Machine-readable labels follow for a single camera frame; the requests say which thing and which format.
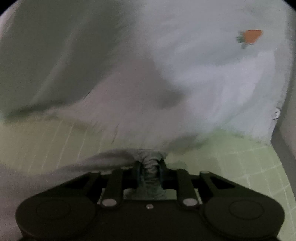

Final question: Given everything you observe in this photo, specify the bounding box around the grey knit garment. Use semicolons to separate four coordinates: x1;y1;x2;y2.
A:
1;58;203;240

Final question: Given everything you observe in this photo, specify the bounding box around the white carrot print storage bag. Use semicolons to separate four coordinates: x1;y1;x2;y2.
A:
1;1;295;143

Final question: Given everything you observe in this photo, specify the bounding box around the green grid cutting mat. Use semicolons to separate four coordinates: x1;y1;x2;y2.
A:
0;114;296;209

